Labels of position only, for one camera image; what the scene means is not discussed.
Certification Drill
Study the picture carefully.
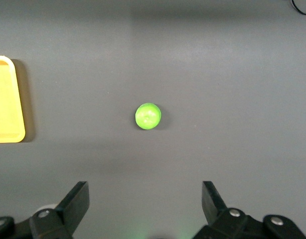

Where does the green apple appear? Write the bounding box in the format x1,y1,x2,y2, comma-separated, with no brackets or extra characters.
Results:
135,102,162,130

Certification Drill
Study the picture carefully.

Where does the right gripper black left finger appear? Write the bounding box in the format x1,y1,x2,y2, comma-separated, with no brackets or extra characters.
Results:
0,181,90,239

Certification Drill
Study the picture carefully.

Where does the dark grey table mat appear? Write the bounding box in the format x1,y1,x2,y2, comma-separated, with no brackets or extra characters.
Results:
0,0,306,239

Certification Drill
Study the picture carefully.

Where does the yellow plastic tray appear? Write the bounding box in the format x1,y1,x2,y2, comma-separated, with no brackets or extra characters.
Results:
0,55,26,143

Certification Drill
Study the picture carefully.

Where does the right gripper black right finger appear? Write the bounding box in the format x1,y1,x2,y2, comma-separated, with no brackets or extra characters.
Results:
192,181,306,239

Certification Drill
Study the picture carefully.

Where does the thin black loose cable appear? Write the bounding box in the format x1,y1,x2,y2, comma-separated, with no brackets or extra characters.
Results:
290,0,306,15

